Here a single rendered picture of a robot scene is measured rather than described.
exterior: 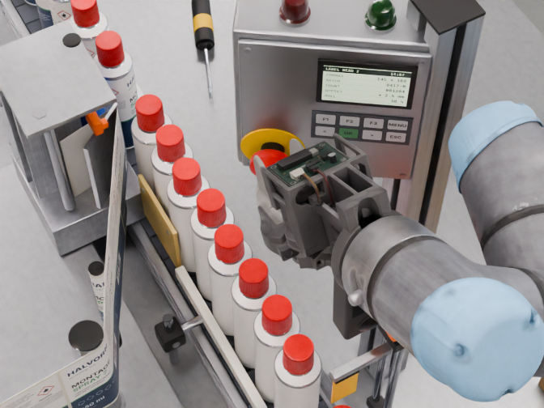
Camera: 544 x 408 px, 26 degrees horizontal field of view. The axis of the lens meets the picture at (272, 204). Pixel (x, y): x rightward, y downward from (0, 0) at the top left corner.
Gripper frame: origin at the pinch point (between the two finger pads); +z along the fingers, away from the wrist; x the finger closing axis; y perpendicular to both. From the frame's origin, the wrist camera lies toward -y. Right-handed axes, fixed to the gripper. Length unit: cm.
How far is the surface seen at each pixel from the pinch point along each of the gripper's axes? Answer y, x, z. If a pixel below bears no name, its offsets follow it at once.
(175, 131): -7.9, -1.7, 35.5
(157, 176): -13.7, 1.6, 37.9
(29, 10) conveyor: -3, 2, 84
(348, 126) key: 3.4, -7.6, -1.7
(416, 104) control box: 5.2, -12.2, -6.3
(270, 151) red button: 2.5, -1.2, 1.7
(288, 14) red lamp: 16.1, -4.1, -3.5
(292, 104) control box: 6.9, -3.6, -0.3
